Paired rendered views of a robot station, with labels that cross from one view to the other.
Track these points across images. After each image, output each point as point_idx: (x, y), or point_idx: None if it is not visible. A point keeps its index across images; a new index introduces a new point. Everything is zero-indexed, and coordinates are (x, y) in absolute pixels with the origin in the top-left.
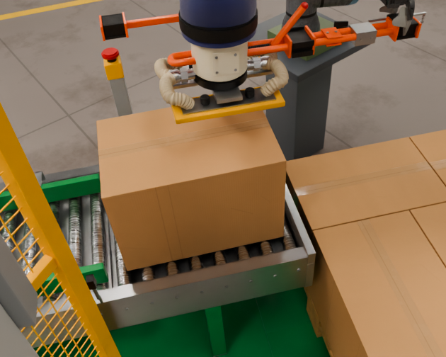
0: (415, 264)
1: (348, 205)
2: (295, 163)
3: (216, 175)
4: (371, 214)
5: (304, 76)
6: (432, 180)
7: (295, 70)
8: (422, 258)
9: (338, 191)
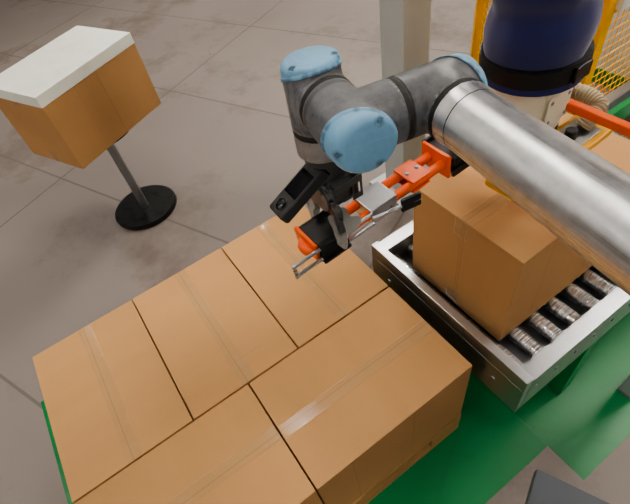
0: (284, 288)
1: (363, 328)
2: (454, 369)
3: None
4: (336, 326)
5: (529, 490)
6: (276, 403)
7: (554, 488)
8: (279, 296)
9: (381, 343)
